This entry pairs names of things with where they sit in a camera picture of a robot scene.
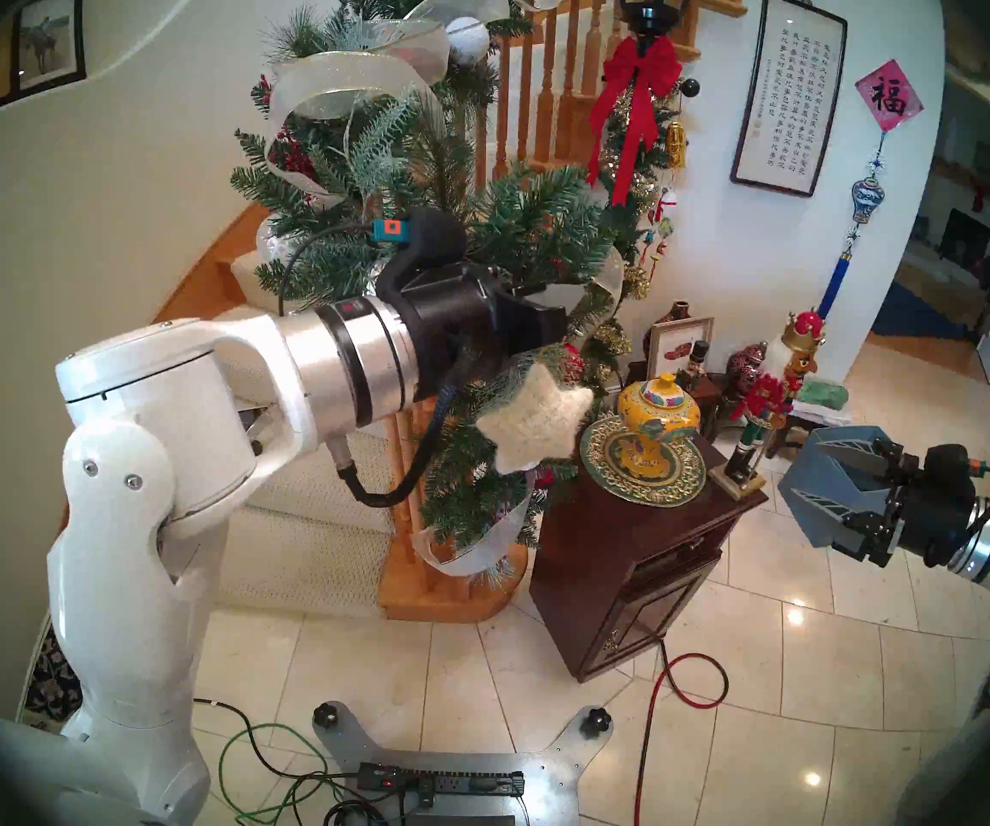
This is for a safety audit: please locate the blue tassel hanging charm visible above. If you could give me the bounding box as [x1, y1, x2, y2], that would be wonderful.
[815, 132, 885, 319]

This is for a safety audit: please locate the clear frosted ball ornament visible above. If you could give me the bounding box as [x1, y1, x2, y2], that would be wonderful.
[256, 216, 298, 266]

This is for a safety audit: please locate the tall nutcracker soldier figure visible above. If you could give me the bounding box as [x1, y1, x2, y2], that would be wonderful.
[708, 310, 827, 502]

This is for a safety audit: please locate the white glitter star ornament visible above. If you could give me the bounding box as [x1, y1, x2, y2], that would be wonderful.
[475, 361, 595, 478]

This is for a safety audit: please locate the blue grey square bin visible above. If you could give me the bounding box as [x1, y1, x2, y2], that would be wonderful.
[777, 426, 893, 548]

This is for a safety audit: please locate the sheer white ribbon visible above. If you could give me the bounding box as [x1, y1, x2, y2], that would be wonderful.
[264, 0, 569, 207]
[410, 480, 539, 577]

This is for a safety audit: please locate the framed horse picture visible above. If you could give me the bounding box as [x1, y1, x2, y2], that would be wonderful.
[11, 0, 87, 94]

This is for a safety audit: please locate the green cable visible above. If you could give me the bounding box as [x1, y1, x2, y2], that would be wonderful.
[219, 724, 349, 826]

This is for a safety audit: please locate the red white hanging ornament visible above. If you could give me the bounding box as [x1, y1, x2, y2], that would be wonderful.
[643, 188, 676, 283]

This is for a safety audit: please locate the green gold tinsel garland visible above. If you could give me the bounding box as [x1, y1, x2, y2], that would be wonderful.
[607, 80, 689, 231]

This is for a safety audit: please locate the dark floral patterned rug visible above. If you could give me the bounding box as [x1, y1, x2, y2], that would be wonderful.
[20, 618, 84, 729]

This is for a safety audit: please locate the black left wrist loop cable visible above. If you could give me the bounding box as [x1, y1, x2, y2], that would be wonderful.
[327, 351, 480, 509]

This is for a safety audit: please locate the large white ball ornament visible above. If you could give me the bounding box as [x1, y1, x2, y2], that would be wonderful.
[446, 15, 491, 66]

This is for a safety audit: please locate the green gold decorative plate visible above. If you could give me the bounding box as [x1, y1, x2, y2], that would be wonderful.
[579, 414, 706, 509]

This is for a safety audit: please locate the dark wood cabinet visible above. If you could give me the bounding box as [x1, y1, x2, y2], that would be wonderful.
[529, 441, 767, 683]

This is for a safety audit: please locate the yellow porcelain lidded jar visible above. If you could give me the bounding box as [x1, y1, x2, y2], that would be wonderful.
[618, 373, 702, 479]

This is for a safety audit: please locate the black cable teal connector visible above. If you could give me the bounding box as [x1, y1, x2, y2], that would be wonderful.
[275, 218, 414, 317]

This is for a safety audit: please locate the black floor cable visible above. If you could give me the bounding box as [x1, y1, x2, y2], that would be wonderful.
[194, 700, 367, 791]

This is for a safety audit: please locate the small framed red picture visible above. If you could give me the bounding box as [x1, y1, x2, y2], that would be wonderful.
[647, 317, 715, 382]

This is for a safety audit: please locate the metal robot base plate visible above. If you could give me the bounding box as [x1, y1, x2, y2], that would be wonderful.
[312, 701, 614, 826]

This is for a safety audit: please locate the dark red cloisonne jar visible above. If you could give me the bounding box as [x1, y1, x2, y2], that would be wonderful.
[725, 342, 769, 395]

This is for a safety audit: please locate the red velvet bow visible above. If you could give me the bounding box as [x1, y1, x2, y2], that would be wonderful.
[587, 34, 683, 207]

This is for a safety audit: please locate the black power strip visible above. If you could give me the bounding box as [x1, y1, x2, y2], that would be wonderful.
[357, 762, 526, 798]

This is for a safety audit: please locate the carpeted wooden staircase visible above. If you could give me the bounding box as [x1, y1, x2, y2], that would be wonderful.
[151, 200, 530, 625]

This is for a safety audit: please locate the small black hat nutcracker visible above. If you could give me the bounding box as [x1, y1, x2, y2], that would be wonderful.
[675, 341, 711, 391]

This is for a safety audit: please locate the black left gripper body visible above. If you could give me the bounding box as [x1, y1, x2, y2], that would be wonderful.
[374, 209, 513, 404]

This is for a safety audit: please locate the red diamond fu sign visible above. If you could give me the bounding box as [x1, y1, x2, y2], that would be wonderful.
[854, 59, 924, 133]

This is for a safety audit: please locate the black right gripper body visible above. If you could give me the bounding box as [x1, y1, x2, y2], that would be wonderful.
[846, 439, 979, 570]

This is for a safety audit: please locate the green pine garland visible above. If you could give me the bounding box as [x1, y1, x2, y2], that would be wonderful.
[231, 0, 633, 550]

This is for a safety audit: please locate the red cable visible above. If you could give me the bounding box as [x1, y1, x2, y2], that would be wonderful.
[632, 639, 730, 826]

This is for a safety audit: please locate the framed calligraphy scroll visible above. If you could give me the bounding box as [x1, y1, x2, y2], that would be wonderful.
[730, 0, 848, 199]

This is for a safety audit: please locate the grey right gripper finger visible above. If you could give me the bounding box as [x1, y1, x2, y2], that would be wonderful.
[816, 435, 890, 474]
[790, 487, 879, 528]

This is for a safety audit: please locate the dark slim vase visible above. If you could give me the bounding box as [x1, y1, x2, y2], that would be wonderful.
[643, 301, 692, 356]

